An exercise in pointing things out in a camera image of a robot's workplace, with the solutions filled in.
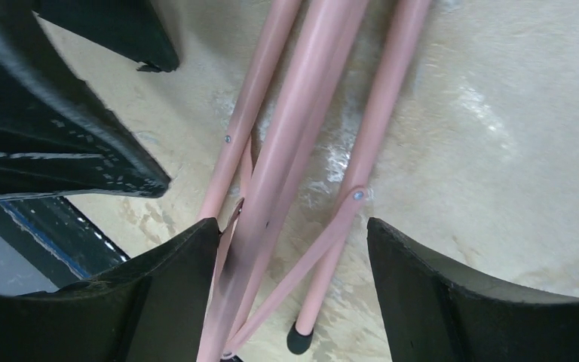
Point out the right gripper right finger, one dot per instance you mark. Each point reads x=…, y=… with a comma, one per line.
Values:
x=435, y=308

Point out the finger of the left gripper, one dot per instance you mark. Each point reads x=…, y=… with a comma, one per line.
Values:
x=56, y=136
x=129, y=28

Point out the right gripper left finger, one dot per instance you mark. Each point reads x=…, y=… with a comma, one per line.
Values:
x=149, y=308

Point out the pink tripod music stand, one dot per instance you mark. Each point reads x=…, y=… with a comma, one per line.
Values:
x=269, y=183

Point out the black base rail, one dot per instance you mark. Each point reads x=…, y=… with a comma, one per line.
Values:
x=58, y=239

